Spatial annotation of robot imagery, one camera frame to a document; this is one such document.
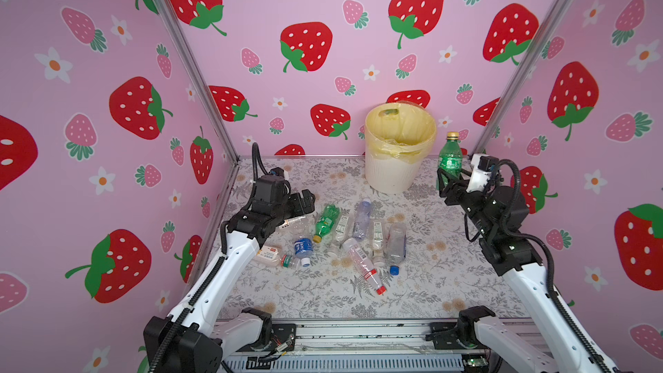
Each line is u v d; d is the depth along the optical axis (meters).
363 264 0.84
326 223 0.93
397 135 1.10
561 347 0.40
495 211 0.50
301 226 0.93
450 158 0.65
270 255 0.85
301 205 0.68
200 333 0.39
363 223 0.97
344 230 0.91
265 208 0.57
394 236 0.95
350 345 0.73
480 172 0.57
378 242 0.88
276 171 0.69
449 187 0.61
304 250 0.86
